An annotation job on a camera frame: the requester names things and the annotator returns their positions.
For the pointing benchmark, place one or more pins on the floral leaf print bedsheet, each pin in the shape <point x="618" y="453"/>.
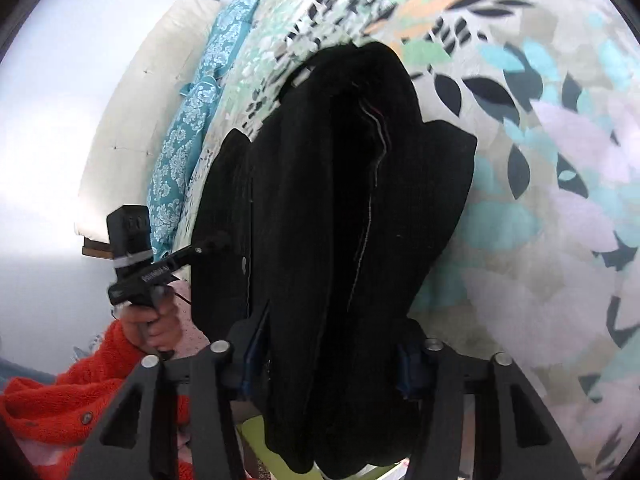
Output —
<point x="550" y="160"/>

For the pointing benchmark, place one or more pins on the pink dotted garment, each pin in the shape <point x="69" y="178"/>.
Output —
<point x="192" y="325"/>

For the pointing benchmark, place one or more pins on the teal damask pillow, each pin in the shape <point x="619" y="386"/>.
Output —
<point x="230" y="30"/>

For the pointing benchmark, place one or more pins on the person's left hand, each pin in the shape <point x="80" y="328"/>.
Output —
<point x="162" y="327"/>

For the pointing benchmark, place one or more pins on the blue patterned cloth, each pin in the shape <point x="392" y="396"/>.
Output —
<point x="182" y="150"/>

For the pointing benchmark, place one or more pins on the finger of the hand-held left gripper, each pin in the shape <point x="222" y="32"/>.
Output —
<point x="205" y="247"/>

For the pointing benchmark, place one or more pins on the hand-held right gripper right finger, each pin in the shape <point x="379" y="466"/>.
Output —
<point x="407" y="367"/>

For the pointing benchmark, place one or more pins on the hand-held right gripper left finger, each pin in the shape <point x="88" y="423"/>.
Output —
<point x="258" y="337"/>

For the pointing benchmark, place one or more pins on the cream padded headboard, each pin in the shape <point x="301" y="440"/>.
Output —
<point x="140" y="110"/>

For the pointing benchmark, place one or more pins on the black pants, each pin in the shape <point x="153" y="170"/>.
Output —
<point x="325" y="200"/>

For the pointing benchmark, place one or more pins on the yellow-green cloth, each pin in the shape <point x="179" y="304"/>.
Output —
<point x="252" y="442"/>

